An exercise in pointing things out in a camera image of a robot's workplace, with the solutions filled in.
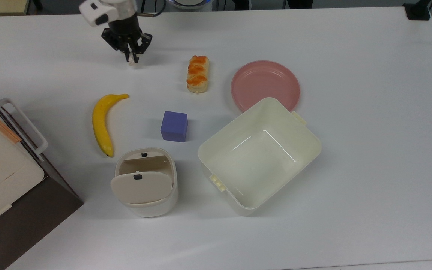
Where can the white toaster oven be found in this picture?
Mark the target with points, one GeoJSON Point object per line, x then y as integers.
{"type": "Point", "coordinates": [28, 225]}

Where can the orange glazed bread loaf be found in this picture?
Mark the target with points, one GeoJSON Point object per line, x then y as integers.
{"type": "Point", "coordinates": [198, 75]}

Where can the yellow banana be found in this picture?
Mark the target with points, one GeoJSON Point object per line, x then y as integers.
{"type": "Point", "coordinates": [100, 123]}

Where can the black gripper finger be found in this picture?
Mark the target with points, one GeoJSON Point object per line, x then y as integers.
{"type": "Point", "coordinates": [128, 53]}
{"type": "Point", "coordinates": [137, 54]}

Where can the pink plate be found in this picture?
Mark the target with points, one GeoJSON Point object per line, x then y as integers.
{"type": "Point", "coordinates": [264, 84]}

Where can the paper ball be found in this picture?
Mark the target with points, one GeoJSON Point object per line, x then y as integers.
{"type": "Point", "coordinates": [132, 63]}

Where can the cream small trash can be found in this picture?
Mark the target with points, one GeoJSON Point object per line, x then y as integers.
{"type": "Point", "coordinates": [163, 204]}

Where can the black table clamp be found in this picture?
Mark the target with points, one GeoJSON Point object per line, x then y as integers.
{"type": "Point", "coordinates": [417, 10]}

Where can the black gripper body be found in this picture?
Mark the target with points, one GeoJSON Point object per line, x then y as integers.
{"type": "Point", "coordinates": [124, 32]}

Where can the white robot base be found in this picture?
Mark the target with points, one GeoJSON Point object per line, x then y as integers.
{"type": "Point", "coordinates": [189, 3]}

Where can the orange strip on box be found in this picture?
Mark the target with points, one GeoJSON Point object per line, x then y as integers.
{"type": "Point", "coordinates": [2, 127]}

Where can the cream rectangular plastic bin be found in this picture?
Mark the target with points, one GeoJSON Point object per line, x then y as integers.
{"type": "Point", "coordinates": [261, 165]}

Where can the cream trash can lid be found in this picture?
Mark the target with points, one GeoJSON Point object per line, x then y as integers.
{"type": "Point", "coordinates": [141, 187]}

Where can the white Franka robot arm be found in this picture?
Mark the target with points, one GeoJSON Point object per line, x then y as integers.
{"type": "Point", "coordinates": [99, 11]}

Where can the purple cube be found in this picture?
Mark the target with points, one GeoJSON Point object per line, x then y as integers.
{"type": "Point", "coordinates": [174, 126]}

